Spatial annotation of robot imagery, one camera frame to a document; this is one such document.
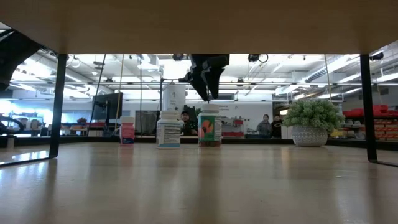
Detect green label orange-print bottle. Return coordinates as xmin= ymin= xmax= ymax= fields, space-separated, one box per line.
xmin=198 ymin=103 xmax=223 ymax=148

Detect white bottle blue-band label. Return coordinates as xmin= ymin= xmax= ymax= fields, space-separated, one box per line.
xmin=156 ymin=110 xmax=182 ymax=149

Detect pink bottle white cap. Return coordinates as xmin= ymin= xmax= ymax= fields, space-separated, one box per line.
xmin=119 ymin=116 xmax=136 ymax=146

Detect wooden shelf riser black legs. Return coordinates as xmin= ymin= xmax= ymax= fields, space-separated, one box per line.
xmin=0 ymin=0 xmax=398 ymax=169

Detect white cylinder tank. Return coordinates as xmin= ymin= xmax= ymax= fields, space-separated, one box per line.
xmin=162 ymin=83 xmax=187 ymax=112

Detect person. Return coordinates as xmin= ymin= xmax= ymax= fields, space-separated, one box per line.
xmin=271 ymin=114 xmax=284 ymax=138
xmin=256 ymin=114 xmax=273 ymax=138
xmin=180 ymin=111 xmax=199 ymax=137

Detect black monitor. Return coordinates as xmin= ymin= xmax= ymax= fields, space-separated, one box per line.
xmin=91 ymin=92 xmax=124 ymax=123

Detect green plant white pot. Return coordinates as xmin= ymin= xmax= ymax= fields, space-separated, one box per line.
xmin=282 ymin=98 xmax=345 ymax=147

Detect red bin shelving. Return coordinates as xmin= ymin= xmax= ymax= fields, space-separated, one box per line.
xmin=341 ymin=104 xmax=398 ymax=141

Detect black ceiling camera with cable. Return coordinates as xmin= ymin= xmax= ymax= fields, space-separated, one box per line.
xmin=247 ymin=54 xmax=269 ymax=63

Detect black table edge rail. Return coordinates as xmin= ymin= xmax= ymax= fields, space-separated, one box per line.
xmin=0 ymin=136 xmax=398 ymax=149

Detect black hanging cable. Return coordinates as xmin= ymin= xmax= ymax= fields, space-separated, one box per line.
xmin=89 ymin=54 xmax=107 ymax=126

